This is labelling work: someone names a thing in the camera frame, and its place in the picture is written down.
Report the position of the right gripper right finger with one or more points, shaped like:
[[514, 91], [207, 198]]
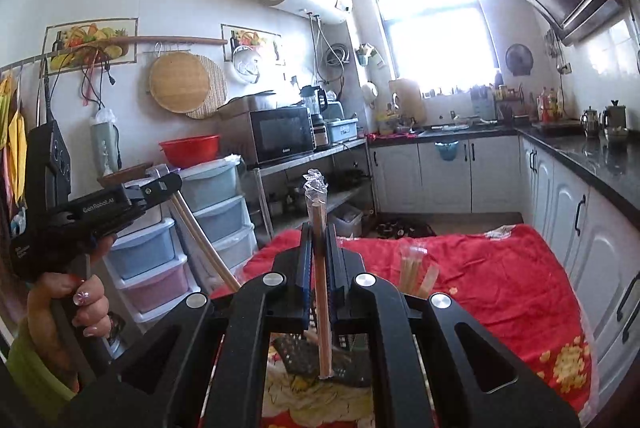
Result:
[[432, 363]]

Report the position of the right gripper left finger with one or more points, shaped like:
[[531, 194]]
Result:
[[203, 358]]

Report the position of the dark green utensil basket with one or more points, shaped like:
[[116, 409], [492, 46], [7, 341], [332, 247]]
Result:
[[301, 358]]

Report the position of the person's left hand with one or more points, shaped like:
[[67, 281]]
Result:
[[68, 319]]

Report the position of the plastic drawer tower left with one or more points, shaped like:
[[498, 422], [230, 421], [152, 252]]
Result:
[[148, 267]]

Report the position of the red floral tablecloth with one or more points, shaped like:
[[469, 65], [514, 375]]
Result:
[[508, 279]]

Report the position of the red plastic basin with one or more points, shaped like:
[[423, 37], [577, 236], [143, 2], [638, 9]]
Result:
[[191, 151]]

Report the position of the round bamboo board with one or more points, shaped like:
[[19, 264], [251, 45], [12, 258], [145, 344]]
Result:
[[179, 83]]

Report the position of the fruit picture left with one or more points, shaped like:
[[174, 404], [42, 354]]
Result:
[[85, 42]]

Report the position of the fruit picture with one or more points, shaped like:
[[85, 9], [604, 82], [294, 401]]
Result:
[[85, 42], [266, 44]]

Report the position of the metal shelf rack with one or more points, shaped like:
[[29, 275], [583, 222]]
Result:
[[336, 175]]

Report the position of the blue hanging basket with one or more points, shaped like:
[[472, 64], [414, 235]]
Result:
[[447, 150]]

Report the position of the black microwave oven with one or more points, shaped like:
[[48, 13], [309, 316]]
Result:
[[261, 137]]

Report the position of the fruit picture right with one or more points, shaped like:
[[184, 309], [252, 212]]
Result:
[[266, 44]]

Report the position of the steel kettle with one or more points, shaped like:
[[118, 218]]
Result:
[[590, 123]]

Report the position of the blender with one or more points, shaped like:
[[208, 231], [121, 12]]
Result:
[[314, 99]]

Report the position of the wooden cutting board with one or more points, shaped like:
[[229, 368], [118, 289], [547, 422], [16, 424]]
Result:
[[407, 101]]

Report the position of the dark teapot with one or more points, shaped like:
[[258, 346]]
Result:
[[614, 123]]

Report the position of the small wall fan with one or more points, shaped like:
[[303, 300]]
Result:
[[519, 60]]

